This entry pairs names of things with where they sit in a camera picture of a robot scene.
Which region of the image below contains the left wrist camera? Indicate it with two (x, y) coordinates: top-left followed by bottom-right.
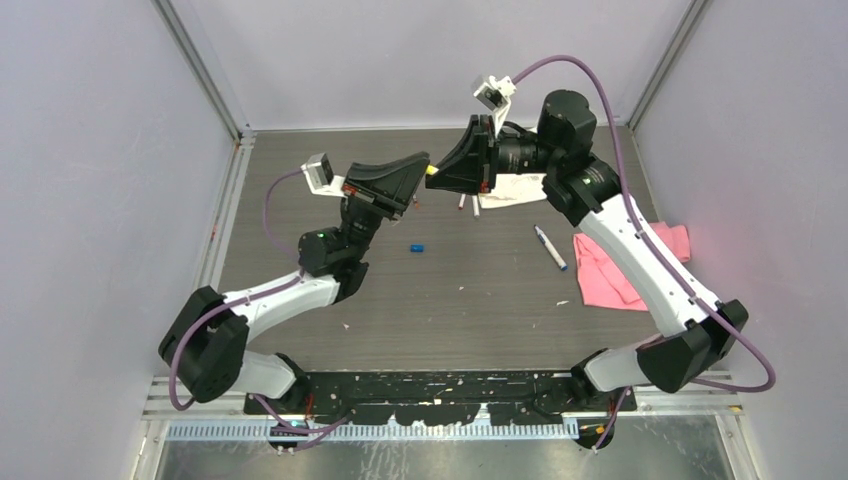
(300, 153), (345, 198)

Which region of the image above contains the white acrylic marker grey tip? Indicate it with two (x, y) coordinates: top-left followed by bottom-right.
(472, 195), (481, 219)

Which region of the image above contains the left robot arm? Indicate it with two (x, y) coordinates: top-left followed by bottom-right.
(158, 152), (430, 413)

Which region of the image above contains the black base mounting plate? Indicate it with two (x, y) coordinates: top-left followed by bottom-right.
(244, 370), (622, 426)

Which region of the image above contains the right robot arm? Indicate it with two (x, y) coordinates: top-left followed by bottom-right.
(425, 87), (748, 409)

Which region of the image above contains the white folded cloth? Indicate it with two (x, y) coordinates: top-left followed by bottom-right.
(478, 174), (546, 209)

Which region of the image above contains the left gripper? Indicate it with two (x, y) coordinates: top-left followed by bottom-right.
(346, 160), (439, 264)

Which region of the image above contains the white blue marker pen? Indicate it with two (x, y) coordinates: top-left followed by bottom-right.
(534, 225), (568, 271)

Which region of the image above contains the pink cloth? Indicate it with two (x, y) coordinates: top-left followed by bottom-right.
(573, 222), (691, 312)

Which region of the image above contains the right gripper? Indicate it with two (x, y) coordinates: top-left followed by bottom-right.
(422, 115), (558, 196)

